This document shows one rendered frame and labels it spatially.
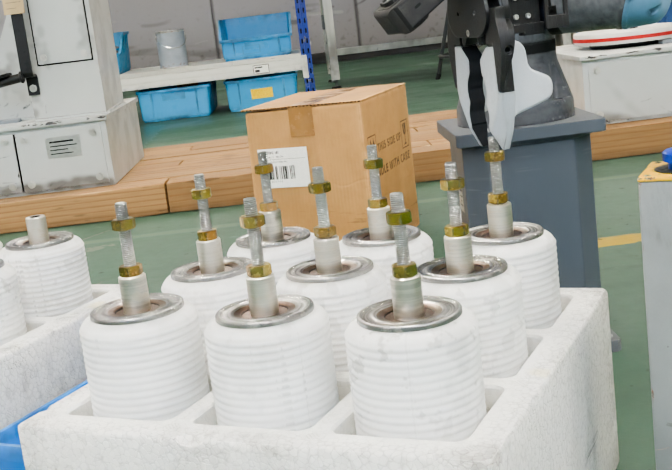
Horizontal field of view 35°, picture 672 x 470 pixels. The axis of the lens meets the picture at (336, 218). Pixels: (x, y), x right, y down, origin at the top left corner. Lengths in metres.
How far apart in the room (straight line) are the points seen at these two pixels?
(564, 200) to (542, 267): 0.41
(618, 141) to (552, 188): 1.50
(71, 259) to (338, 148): 0.85
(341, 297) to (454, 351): 0.17
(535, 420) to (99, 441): 0.33
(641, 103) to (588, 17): 1.61
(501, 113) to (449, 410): 0.29
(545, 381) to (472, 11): 0.32
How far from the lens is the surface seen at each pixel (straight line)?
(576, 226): 1.37
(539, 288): 0.95
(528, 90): 0.94
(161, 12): 9.19
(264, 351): 0.77
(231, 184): 2.74
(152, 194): 2.76
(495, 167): 0.96
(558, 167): 1.35
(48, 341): 1.14
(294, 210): 2.01
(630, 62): 2.91
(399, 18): 0.90
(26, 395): 1.12
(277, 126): 2.00
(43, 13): 2.91
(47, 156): 2.87
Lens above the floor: 0.47
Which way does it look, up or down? 11 degrees down
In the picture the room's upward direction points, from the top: 7 degrees counter-clockwise
